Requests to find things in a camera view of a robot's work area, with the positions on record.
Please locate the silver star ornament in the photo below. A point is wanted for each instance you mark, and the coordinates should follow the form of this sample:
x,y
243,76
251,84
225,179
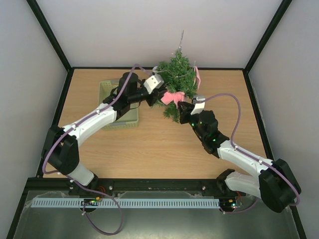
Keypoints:
x,y
180,43

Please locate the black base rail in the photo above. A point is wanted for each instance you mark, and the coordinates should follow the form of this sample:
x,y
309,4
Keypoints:
x,y
207,187

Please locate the pink felt triangle ornament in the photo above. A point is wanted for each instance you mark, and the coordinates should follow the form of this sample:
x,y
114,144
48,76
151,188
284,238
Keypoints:
x,y
197,80

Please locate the white slotted cable duct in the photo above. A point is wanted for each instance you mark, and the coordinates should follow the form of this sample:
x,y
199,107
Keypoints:
x,y
126,203

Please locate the pink ornaments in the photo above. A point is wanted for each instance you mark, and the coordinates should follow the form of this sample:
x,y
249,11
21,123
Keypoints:
x,y
175,98

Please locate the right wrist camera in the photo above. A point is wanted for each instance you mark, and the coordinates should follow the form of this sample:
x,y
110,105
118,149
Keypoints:
x,y
199,103

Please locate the small green christmas tree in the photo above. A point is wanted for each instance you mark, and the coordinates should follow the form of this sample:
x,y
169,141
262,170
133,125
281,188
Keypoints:
x,y
178,76

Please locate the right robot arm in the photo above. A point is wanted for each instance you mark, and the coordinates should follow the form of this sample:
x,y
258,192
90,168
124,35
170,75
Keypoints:
x,y
271,181

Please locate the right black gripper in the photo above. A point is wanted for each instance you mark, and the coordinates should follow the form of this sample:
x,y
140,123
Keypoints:
x,y
187,113

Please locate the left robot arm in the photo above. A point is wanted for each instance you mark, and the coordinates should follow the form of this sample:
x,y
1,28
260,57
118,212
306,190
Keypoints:
x,y
61,147

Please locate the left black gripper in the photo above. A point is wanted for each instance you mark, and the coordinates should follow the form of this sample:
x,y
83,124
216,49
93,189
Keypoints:
x,y
155,95

